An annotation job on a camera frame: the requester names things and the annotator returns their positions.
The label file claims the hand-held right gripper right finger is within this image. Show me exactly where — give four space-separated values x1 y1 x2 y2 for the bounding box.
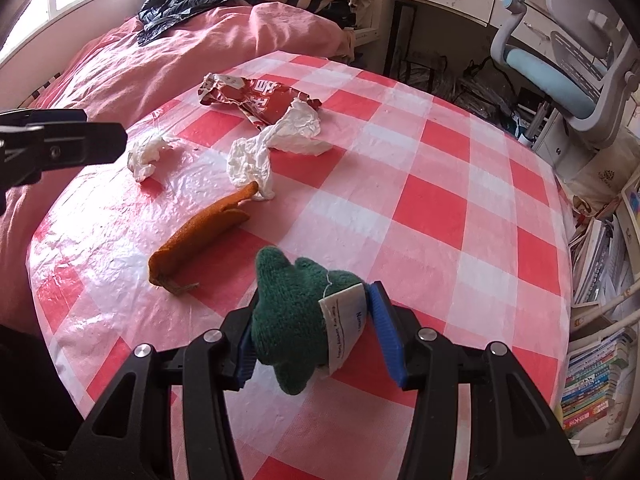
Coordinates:
367 282 583 480

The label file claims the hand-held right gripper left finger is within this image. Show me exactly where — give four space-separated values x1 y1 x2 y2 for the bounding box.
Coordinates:
65 305 258 480

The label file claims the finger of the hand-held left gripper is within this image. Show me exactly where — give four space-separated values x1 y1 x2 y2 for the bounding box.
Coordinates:
0 122 127 188
0 109 87 133

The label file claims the small white tissue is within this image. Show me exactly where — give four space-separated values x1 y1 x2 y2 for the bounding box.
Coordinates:
126 134 177 182

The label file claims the green knitted toy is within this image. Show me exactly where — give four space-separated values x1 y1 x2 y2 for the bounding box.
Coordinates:
251 246 373 395

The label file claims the pink bed blanket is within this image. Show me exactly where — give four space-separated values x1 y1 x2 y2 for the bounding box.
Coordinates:
0 2 361 331

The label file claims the long orange peel piece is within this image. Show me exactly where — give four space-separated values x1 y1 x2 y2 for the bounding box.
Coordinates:
148 180 261 297

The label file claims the red white checkered tablecloth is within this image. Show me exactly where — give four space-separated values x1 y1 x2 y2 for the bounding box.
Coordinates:
25 50 573 480

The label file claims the red snack wrapper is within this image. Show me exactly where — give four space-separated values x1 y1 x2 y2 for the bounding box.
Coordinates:
199 73 323 131

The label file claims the shiny black jacket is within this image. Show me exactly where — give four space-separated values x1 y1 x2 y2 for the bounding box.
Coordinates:
137 0 281 46

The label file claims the white bookshelf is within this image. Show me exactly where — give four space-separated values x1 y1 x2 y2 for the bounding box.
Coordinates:
562 165 640 458

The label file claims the large crumpled white tissue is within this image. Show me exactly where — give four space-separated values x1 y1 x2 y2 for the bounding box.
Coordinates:
226 99 335 202

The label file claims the stack of books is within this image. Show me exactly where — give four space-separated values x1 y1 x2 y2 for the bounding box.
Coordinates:
560 330 633 438

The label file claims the clear plastic bag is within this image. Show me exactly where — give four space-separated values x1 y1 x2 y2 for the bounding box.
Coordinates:
440 60 521 131

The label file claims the woven shopping bag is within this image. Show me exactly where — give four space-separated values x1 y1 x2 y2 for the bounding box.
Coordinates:
395 55 451 96

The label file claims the beige printed tote bag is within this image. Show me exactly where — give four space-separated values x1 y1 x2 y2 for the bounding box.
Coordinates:
570 132 640 211

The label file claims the grey blue desk chair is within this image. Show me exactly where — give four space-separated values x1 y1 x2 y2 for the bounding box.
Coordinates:
489 0 640 181

